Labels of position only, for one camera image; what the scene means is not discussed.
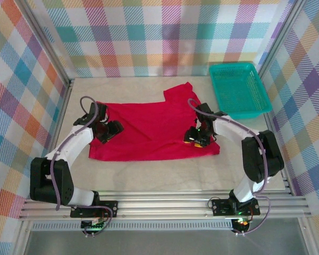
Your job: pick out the aluminium frame post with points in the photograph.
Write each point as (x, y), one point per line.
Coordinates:
(42, 40)
(281, 34)

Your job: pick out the teal plastic basket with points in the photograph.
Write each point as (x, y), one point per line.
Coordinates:
(239, 87)

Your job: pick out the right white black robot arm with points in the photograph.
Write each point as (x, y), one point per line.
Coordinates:
(228, 128)

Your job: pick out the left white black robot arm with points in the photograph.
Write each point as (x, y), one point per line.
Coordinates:
(74, 140)

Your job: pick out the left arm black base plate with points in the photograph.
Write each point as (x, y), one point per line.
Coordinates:
(110, 205)

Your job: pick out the red t-shirt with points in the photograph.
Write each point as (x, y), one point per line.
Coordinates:
(149, 132)

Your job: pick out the aluminium side rail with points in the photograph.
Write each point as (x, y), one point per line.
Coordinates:
(64, 106)
(270, 125)

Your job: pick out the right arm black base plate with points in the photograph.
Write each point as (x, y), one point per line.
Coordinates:
(219, 207)

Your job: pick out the aluminium mounting rail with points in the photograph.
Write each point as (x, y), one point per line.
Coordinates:
(162, 205)

